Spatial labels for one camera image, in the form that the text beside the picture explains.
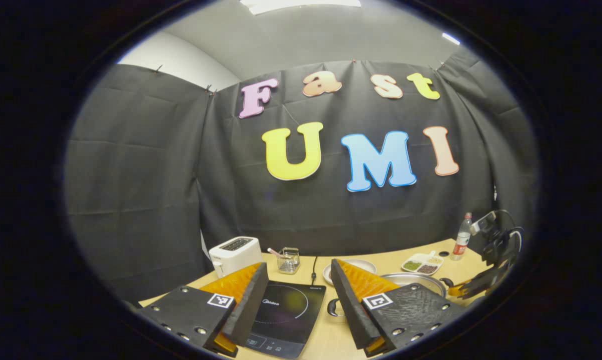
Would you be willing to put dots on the small ceiling light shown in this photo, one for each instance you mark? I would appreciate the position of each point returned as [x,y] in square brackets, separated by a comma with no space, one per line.
[450,38]

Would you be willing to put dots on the stainless steel pot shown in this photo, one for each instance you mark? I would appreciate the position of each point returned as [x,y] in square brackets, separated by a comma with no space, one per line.
[415,280]

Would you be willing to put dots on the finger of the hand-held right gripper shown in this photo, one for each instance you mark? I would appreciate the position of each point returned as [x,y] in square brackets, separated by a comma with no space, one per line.
[483,290]
[480,277]

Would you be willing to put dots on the white toaster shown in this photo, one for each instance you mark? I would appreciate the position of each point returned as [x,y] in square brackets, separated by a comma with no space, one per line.
[233,255]

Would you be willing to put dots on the pink spoon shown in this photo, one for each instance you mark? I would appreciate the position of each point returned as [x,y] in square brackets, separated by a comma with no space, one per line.
[275,252]

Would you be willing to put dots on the black induction cooktop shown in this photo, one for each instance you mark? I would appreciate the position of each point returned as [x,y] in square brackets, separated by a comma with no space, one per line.
[291,315]

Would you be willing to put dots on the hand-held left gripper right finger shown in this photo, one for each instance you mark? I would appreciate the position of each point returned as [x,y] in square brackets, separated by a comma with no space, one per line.
[348,310]

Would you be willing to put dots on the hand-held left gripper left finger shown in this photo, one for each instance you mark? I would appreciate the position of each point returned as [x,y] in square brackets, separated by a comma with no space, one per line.
[251,310]

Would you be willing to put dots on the long ceiling light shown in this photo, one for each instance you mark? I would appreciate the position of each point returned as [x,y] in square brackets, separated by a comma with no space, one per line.
[300,4]

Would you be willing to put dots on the round white plate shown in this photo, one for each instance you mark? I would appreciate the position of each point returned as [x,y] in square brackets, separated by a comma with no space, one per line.
[363,265]

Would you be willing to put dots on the white divided bean dish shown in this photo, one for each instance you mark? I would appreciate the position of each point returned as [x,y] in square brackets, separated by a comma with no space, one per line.
[420,264]

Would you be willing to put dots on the black backdrop cloth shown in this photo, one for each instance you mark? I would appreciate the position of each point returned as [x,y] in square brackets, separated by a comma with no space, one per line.
[146,165]

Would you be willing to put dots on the plastic bottle with red label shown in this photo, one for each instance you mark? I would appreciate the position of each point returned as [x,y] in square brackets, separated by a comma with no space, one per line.
[461,240]

